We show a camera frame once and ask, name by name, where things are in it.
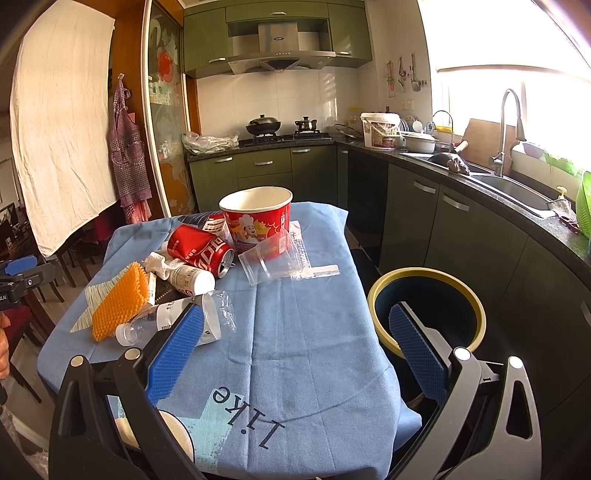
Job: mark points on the clear plastic cup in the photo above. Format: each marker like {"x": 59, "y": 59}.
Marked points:
{"x": 272, "y": 259}

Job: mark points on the green kitchen cabinets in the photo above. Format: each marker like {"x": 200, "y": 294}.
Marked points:
{"x": 207, "y": 26}
{"x": 530, "y": 272}

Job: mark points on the clear plastic bag on counter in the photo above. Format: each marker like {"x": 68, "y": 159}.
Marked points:
{"x": 206, "y": 144}

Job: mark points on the crushed red cola can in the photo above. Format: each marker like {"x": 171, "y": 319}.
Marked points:
{"x": 201, "y": 249}

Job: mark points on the blue star tablecloth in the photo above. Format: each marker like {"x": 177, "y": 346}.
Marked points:
{"x": 303, "y": 388}

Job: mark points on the yellow rimmed trash bin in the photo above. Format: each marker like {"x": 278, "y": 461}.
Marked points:
{"x": 440, "y": 300}

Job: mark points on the white enamel pot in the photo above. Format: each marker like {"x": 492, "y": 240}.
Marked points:
{"x": 419, "y": 142}

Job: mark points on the person left hand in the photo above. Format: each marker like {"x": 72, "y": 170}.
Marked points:
{"x": 4, "y": 347}

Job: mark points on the wooden cutting board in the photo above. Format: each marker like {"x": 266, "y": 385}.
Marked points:
{"x": 483, "y": 139}

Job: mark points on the small white plastic bottle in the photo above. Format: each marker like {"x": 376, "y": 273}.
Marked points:
{"x": 191, "y": 281}

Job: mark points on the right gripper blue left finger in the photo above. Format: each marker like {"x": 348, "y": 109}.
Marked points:
{"x": 106, "y": 423}

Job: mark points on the glass sliding door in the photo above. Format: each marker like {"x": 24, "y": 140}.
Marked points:
{"x": 163, "y": 89}

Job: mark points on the orange honeycomb sponge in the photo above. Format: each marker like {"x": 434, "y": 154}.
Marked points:
{"x": 124, "y": 301}

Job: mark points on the steel range hood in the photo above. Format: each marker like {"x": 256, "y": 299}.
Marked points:
{"x": 280, "y": 46}

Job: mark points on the clear water bottle grey label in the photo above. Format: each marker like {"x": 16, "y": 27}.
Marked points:
{"x": 207, "y": 318}

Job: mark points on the white hanging sheet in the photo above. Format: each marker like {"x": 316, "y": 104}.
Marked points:
{"x": 59, "y": 121}

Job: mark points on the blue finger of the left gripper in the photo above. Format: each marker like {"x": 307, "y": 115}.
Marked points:
{"x": 18, "y": 266}

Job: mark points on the red white medicine box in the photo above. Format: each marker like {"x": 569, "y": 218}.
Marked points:
{"x": 216, "y": 227}

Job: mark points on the red paper noodle bucket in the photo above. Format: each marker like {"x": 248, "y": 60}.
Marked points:
{"x": 258, "y": 217}

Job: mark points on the green upper kitchen cabinets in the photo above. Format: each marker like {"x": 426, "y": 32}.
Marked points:
{"x": 207, "y": 26}

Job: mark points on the steel kitchen sink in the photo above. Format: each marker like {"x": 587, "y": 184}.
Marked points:
{"x": 527, "y": 198}

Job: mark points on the dark wooden chair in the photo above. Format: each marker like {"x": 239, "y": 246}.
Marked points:
{"x": 24, "y": 322}

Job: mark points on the white plastic bucket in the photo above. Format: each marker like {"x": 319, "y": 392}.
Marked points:
{"x": 381, "y": 130}

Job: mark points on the small steel pot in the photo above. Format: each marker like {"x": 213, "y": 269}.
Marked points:
{"x": 306, "y": 125}

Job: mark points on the green lower kitchen cabinets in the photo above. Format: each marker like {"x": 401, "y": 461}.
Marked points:
{"x": 530, "y": 272}

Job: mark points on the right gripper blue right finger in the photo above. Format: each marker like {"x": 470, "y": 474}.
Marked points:
{"x": 485, "y": 424}

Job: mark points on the black wok with lid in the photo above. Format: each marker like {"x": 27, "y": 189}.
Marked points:
{"x": 262, "y": 126}

